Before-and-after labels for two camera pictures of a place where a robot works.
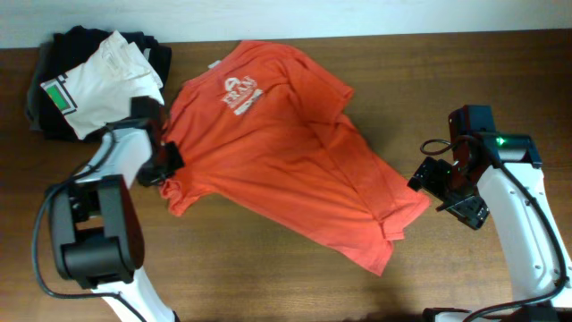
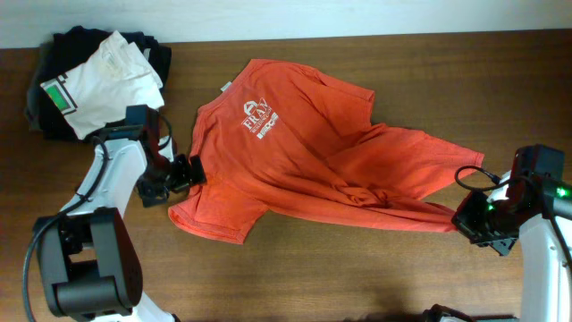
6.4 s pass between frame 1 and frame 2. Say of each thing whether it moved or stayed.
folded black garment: stayed
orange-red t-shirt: moved
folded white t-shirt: stayed
